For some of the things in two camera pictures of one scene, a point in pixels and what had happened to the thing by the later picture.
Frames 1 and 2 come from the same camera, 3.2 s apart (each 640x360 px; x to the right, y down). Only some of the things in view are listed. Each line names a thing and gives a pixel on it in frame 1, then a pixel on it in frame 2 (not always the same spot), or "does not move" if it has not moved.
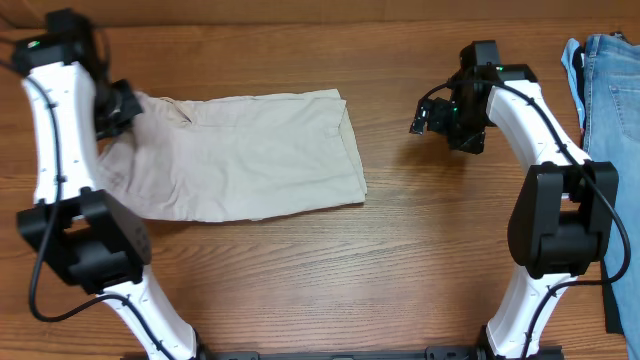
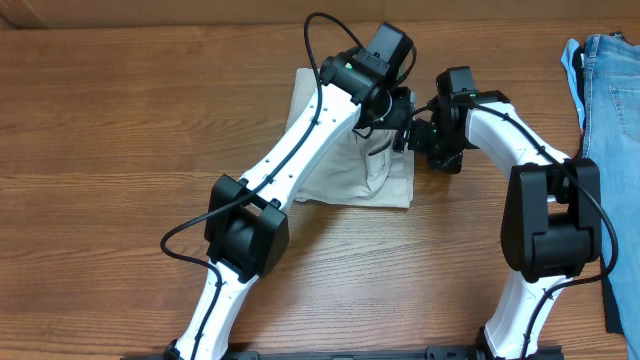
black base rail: (427, 353) does not move
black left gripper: (132, 109) → (404, 108)
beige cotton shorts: (231, 157) → (354, 170)
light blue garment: (567, 60) does not move
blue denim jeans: (611, 133) does not move
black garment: (614, 322) does not move
